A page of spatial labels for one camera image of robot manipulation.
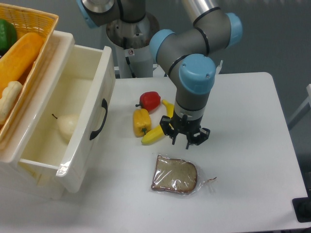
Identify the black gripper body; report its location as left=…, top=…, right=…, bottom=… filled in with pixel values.
left=160, top=113, right=210, bottom=145

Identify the black top drawer handle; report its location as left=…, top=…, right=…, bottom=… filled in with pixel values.
left=89, top=98, right=108, bottom=141

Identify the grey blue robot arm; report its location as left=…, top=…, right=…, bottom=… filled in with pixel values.
left=77, top=0, right=243, bottom=145

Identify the white drawer cabinet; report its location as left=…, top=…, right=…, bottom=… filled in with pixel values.
left=0, top=30, right=76, bottom=201

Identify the yellow banana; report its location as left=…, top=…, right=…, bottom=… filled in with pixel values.
left=141, top=100, right=174, bottom=146

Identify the yellow bell pepper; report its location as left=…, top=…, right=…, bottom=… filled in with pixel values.
left=133, top=109, right=152, bottom=137

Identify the bagged bread slice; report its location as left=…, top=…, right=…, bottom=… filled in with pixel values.
left=150, top=153, right=217, bottom=196

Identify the red bell pepper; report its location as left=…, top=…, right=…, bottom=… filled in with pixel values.
left=136, top=91, right=161, bottom=112

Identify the pale toy pear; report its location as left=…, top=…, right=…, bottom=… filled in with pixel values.
left=52, top=114, right=79, bottom=144

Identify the black device at edge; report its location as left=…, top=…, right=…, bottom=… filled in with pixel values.
left=292, top=197, right=311, bottom=223

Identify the pale toy peanut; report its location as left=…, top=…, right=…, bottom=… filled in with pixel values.
left=0, top=81, right=23, bottom=125

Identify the orange bread loaf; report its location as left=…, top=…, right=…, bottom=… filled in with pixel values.
left=0, top=33, right=44, bottom=90

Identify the yellow woven basket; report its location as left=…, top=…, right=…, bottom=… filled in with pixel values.
left=0, top=3, right=58, bottom=141

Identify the green bell pepper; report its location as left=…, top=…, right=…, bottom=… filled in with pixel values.
left=0, top=18, right=17, bottom=56

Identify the white bracket behind table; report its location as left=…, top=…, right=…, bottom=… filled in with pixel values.
left=216, top=60, right=223, bottom=75

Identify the white frame at right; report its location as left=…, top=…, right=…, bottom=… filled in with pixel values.
left=287, top=84, right=311, bottom=130

